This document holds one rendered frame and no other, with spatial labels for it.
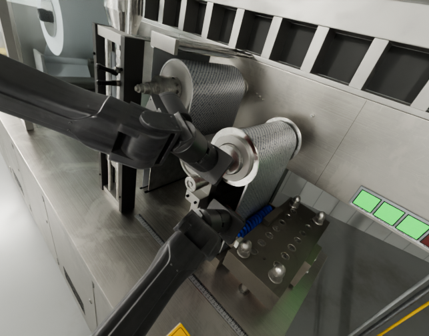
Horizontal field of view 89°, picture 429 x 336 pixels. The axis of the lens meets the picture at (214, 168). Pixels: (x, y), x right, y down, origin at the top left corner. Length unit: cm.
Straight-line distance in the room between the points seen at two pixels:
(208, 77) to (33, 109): 45
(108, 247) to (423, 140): 89
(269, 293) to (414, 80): 66
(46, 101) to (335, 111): 69
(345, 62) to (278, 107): 23
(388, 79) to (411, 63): 6
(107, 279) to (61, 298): 105
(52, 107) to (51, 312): 148
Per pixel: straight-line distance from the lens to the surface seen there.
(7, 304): 180
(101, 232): 79
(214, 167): 43
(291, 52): 90
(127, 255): 73
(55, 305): 172
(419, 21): 76
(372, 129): 75
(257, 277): 60
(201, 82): 63
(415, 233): 82
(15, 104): 33
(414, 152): 75
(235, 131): 52
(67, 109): 31
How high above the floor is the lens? 150
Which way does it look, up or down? 32 degrees down
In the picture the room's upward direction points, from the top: 16 degrees clockwise
